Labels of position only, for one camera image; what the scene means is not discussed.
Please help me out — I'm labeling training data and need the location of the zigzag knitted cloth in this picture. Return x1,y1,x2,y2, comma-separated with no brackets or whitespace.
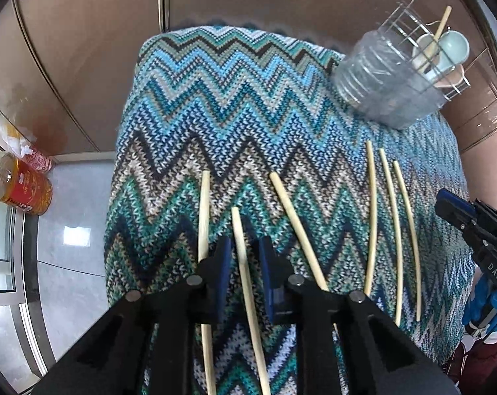
104,25,476,395

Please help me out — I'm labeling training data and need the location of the copper kitchen base cabinet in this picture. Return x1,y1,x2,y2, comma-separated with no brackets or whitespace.
0,0,497,165

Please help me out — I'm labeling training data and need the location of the person's right hand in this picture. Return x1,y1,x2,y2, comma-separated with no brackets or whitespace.
467,276,497,335

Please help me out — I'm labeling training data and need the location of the pink packet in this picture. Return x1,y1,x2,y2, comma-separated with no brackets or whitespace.
21,144,55,172

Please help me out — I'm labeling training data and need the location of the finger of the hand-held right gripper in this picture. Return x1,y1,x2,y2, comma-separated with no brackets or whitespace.
435,188,478,232

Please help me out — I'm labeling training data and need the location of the glass sliding door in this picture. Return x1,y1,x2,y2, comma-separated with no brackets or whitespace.
0,203,57,383

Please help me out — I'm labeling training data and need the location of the person's maroon trouser leg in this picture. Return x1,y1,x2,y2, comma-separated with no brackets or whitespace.
448,329,497,389

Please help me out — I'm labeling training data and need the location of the bamboo chopstick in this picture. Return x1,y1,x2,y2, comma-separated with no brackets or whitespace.
422,5,453,72
198,170,214,395
379,148,404,327
363,140,378,296
269,172,339,338
392,160,422,322
231,207,271,395

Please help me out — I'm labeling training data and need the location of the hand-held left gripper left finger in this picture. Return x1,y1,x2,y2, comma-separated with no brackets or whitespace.
30,236,233,395

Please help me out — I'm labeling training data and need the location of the white plastic bag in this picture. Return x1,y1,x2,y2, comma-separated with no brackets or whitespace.
0,110,38,158

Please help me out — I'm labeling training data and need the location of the red label oil bottle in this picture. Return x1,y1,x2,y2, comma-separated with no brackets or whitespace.
0,140,54,216

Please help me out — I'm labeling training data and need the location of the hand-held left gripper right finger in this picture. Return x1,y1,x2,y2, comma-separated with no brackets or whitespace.
257,235,463,395

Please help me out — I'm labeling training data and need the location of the metal wire utensil rack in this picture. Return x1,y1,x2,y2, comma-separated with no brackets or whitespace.
378,0,473,101

